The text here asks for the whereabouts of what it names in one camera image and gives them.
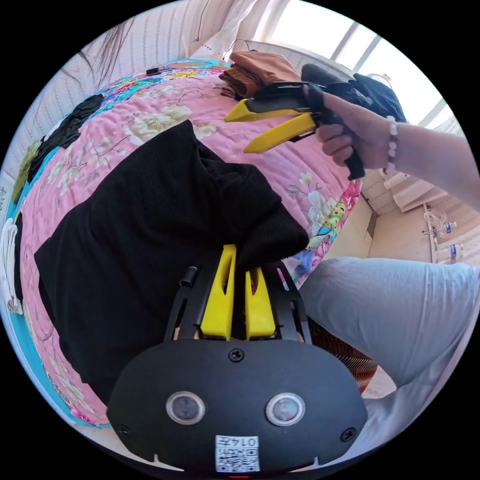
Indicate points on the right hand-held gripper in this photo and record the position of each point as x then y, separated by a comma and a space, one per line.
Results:
285, 97

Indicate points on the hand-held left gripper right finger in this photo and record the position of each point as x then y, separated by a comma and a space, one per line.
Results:
258, 311

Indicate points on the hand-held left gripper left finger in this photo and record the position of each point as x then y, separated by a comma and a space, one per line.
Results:
219, 300

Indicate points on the black turtleneck long sleeve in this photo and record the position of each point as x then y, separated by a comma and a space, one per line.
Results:
150, 232

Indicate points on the person's right forearm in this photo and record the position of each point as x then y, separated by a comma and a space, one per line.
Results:
423, 150

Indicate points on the person's right hand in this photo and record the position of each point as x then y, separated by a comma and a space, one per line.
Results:
367, 135

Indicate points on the bed with pink floral quilt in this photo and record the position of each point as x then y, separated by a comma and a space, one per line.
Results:
262, 161

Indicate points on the pile of brown clothes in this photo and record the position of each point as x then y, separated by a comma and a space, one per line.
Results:
262, 69

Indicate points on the white curtain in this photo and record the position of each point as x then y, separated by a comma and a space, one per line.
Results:
240, 22

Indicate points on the black garment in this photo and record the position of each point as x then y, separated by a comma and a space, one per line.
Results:
378, 95

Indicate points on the window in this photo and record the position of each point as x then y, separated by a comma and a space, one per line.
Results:
360, 41

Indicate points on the person's body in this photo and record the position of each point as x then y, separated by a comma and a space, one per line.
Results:
393, 318

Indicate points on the pile of black clothes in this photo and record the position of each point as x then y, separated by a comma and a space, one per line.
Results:
71, 127

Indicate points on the clear plastic water bottle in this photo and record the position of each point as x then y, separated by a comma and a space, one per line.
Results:
450, 250
446, 227

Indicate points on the white garment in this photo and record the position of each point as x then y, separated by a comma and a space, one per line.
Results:
8, 262

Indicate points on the green garment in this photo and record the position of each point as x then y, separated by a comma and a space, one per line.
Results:
24, 170

